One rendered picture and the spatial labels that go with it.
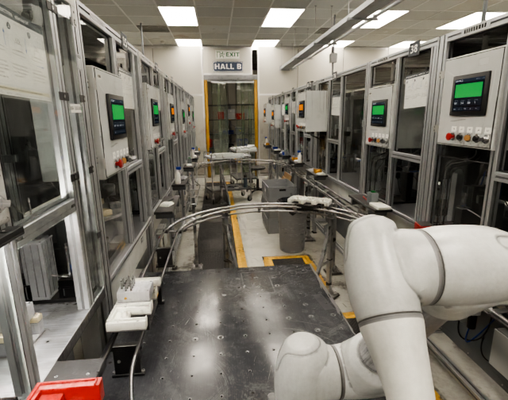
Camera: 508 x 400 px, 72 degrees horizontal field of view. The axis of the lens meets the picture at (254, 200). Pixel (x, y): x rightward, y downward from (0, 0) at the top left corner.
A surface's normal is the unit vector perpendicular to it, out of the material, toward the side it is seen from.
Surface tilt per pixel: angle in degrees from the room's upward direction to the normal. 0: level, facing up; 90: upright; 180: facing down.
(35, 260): 90
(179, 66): 90
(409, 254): 45
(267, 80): 90
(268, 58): 90
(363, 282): 61
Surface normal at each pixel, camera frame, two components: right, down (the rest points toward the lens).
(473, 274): 0.07, 0.00
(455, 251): -0.09, -0.48
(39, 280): 0.11, 0.23
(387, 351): -0.60, -0.21
